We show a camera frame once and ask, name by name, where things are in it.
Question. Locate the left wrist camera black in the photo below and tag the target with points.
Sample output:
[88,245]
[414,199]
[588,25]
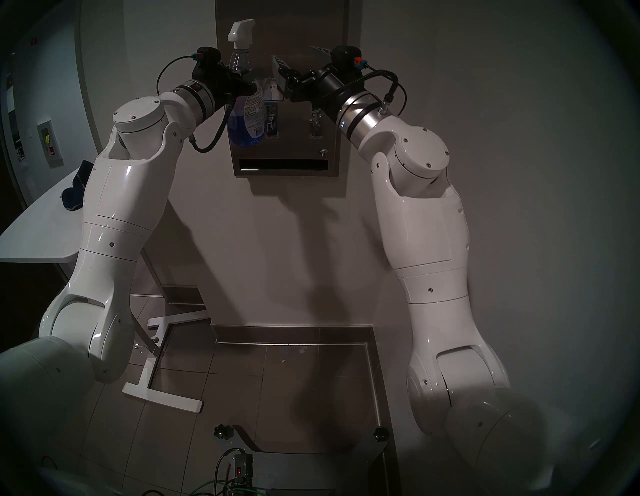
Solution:
[206,57]

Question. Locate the fire extinguisher wall cabinet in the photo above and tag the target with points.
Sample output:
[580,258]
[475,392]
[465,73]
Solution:
[50,145]

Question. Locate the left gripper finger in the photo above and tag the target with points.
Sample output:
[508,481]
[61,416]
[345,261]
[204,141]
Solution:
[245,90]
[242,76]

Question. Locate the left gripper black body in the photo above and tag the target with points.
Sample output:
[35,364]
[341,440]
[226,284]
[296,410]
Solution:
[220,82]

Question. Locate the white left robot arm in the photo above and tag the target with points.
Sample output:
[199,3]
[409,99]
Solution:
[120,210]

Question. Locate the black electronics box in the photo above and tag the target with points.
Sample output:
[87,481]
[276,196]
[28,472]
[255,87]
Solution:
[243,467]

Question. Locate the blue cleaner spray bottle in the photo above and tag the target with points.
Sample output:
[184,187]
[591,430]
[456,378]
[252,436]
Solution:
[245,125]

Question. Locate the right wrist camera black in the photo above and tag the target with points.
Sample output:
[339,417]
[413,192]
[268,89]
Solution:
[345,55]

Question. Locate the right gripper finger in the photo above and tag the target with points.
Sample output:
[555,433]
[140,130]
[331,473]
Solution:
[287,80]
[322,50]

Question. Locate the blue bordered white label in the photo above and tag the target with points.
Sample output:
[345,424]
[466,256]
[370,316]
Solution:
[274,95]

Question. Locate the stainless steel wall dispenser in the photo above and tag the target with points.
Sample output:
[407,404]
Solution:
[290,147]

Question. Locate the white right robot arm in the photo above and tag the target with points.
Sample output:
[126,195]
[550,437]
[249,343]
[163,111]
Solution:
[430,250]

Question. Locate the dark blue cloth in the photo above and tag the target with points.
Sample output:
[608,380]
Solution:
[75,197]

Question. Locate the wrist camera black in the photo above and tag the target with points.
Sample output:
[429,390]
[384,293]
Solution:
[206,57]
[345,55]

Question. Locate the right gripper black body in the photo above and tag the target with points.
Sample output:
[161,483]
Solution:
[330,87]

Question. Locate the robot base metal plate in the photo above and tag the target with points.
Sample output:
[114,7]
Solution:
[300,470]

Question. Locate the white table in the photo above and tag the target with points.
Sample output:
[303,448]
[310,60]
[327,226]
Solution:
[40,235]

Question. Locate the black star knob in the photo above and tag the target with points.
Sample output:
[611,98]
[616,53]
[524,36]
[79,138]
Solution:
[381,434]
[222,431]

